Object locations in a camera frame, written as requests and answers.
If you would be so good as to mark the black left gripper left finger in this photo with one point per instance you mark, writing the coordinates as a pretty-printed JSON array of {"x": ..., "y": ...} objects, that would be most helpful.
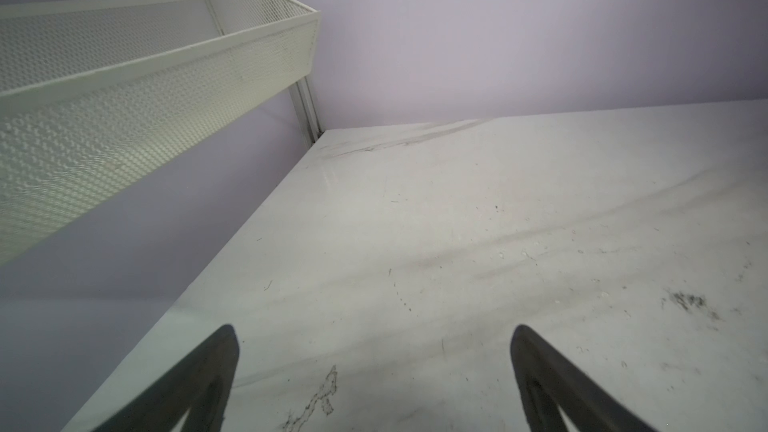
[{"x": 193, "y": 393}]

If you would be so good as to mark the white two-tier mesh shelf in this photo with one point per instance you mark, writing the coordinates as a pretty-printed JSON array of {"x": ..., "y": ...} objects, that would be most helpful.
[{"x": 97, "y": 94}]

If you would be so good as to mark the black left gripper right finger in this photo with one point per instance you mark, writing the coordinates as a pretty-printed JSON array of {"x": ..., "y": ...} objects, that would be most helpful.
[{"x": 552, "y": 387}]

